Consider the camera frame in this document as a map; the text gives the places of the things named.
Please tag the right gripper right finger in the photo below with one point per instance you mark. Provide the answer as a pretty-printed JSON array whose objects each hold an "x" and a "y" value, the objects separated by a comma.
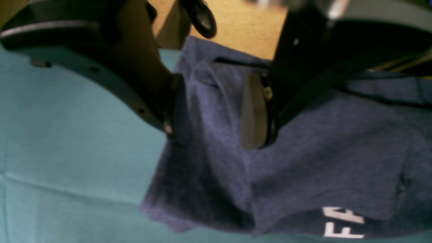
[{"x": 323, "y": 43}]

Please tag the blue-grey heathered T-shirt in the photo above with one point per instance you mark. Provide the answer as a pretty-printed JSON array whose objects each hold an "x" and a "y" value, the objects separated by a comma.
[{"x": 355, "y": 164}]

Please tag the teal table cloth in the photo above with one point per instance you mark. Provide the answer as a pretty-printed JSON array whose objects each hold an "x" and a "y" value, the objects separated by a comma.
[{"x": 76, "y": 163}]

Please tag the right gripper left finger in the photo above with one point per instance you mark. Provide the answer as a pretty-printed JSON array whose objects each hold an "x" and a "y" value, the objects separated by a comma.
[{"x": 110, "y": 42}]

